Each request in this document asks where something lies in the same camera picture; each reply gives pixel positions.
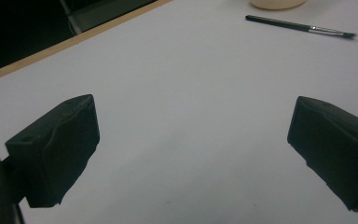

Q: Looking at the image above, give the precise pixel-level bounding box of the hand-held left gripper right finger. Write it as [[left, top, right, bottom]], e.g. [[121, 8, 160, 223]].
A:
[[286, 95, 358, 212]]

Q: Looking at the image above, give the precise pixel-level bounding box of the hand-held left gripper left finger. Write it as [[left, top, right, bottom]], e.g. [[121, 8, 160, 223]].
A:
[[5, 93, 101, 209]]

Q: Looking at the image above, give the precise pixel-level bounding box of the black makeup brush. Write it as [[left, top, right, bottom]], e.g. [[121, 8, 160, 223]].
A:
[[244, 14, 357, 40]]

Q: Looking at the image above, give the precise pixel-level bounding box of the cream round container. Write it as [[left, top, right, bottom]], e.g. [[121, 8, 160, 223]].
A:
[[250, 0, 308, 10]]

